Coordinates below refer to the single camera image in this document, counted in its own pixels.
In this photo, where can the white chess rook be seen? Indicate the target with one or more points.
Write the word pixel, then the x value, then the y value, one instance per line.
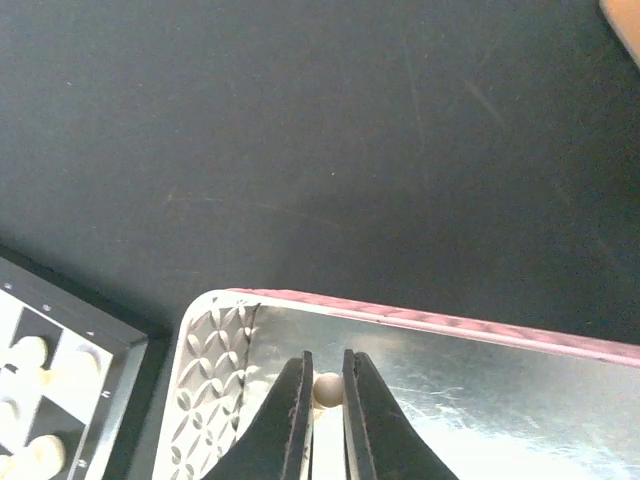
pixel 78 370

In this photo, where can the pink tin box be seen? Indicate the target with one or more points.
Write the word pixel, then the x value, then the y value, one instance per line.
pixel 494 401

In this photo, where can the white chess piece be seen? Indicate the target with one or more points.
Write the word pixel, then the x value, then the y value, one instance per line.
pixel 42 459
pixel 28 356
pixel 9 418

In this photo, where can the yellow tin lid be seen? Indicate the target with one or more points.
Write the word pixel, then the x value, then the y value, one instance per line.
pixel 624 18

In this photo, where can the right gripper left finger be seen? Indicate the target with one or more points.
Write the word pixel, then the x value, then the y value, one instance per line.
pixel 277 445

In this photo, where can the white chess piece twelfth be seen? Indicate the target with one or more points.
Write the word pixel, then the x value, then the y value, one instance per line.
pixel 327 390

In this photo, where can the black white chessboard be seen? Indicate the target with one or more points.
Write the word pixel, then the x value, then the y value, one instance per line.
pixel 73 393

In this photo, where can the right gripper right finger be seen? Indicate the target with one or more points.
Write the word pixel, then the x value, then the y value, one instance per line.
pixel 379 440

